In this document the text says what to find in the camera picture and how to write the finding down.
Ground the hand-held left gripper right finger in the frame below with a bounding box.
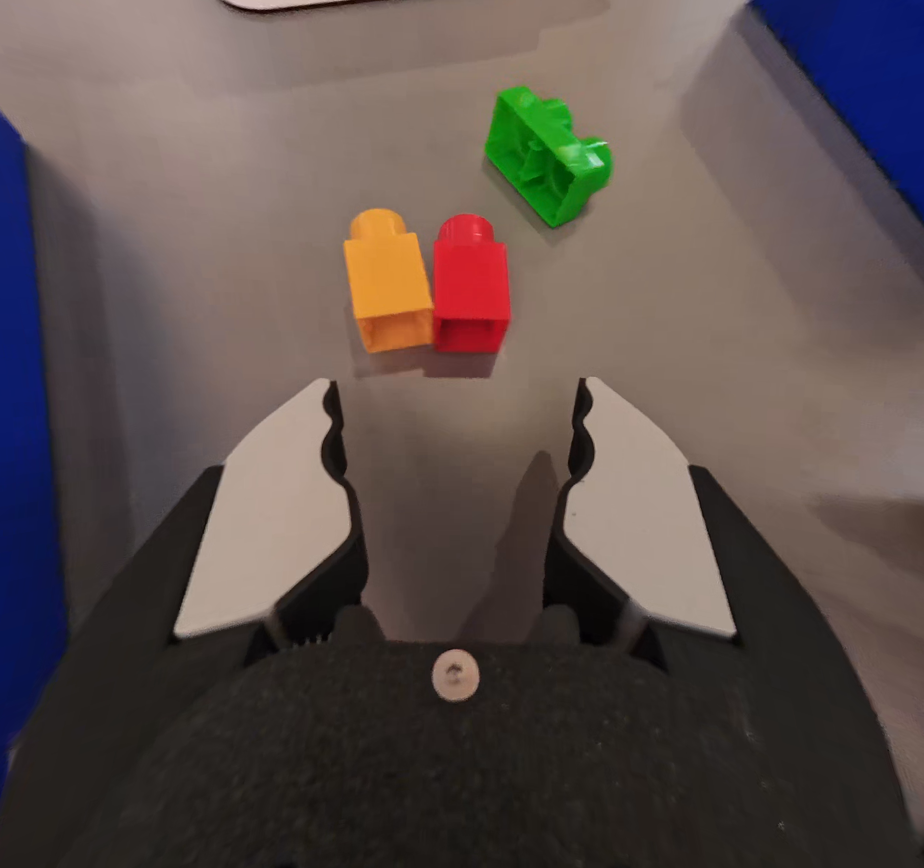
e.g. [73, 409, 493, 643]
[541, 377, 739, 647]

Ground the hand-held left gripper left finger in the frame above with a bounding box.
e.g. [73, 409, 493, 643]
[173, 378, 385, 647]

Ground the blue plastic bin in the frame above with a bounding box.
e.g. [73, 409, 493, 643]
[0, 113, 71, 753]
[749, 0, 924, 228]

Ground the yellow one-stud block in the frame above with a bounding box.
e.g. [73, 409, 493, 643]
[343, 208, 436, 355]

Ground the red one-stud block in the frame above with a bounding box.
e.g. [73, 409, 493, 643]
[432, 214, 512, 354]

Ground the green two-stud block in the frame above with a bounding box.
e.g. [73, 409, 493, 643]
[484, 86, 615, 228]

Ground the grey desk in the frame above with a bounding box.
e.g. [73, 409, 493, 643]
[0, 0, 924, 768]

